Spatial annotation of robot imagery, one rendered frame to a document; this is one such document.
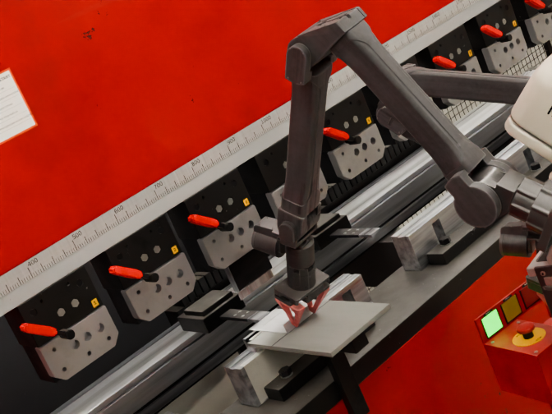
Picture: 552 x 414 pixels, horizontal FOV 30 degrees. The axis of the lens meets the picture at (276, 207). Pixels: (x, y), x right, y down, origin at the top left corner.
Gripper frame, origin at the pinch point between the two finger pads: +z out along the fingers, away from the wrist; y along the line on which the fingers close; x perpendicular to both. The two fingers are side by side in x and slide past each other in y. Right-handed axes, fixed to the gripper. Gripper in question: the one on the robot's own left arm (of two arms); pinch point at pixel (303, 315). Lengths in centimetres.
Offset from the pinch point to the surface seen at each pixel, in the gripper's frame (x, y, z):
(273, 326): -6.0, 3.0, 4.4
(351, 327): 13.6, 0.9, -5.3
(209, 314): -26.7, 3.2, 12.5
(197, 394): -146, -82, 186
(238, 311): -21.3, -1.1, 11.7
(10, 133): -33, 37, -50
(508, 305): 26.0, -37.0, 8.0
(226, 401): -126, -81, 176
